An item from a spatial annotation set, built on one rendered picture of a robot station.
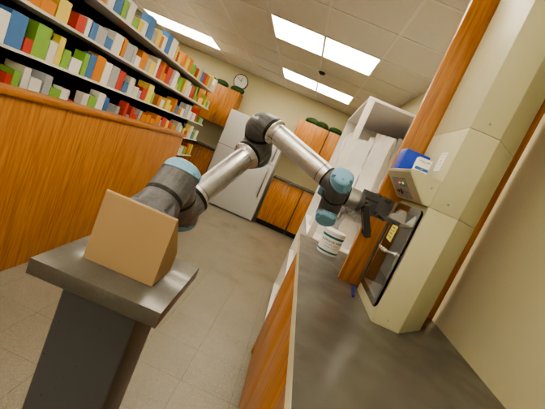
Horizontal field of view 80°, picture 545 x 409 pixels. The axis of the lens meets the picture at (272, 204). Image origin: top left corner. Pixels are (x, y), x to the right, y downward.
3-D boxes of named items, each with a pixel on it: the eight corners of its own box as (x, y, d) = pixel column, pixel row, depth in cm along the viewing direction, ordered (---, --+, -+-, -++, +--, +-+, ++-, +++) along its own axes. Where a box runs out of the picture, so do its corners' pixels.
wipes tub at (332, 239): (334, 254, 207) (345, 233, 204) (336, 260, 194) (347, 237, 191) (315, 245, 207) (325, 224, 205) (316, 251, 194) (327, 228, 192)
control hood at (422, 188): (401, 198, 147) (412, 178, 146) (429, 207, 115) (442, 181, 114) (378, 187, 148) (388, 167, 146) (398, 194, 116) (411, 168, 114)
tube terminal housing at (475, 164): (405, 311, 153) (487, 158, 142) (433, 350, 121) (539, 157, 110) (357, 289, 154) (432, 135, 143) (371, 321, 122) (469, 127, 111)
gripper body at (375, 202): (397, 203, 117) (366, 189, 117) (387, 224, 118) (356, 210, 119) (392, 200, 125) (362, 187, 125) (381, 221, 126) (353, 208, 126)
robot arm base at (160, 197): (118, 195, 81) (140, 169, 87) (119, 223, 93) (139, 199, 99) (173, 223, 82) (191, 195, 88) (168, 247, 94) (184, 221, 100)
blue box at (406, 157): (412, 177, 143) (422, 158, 142) (420, 178, 133) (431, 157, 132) (391, 168, 143) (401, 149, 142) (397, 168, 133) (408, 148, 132)
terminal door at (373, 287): (361, 280, 152) (400, 202, 147) (375, 308, 122) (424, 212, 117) (359, 279, 153) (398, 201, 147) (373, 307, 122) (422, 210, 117)
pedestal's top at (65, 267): (24, 273, 74) (29, 257, 73) (104, 238, 106) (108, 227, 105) (155, 329, 74) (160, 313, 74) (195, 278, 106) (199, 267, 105)
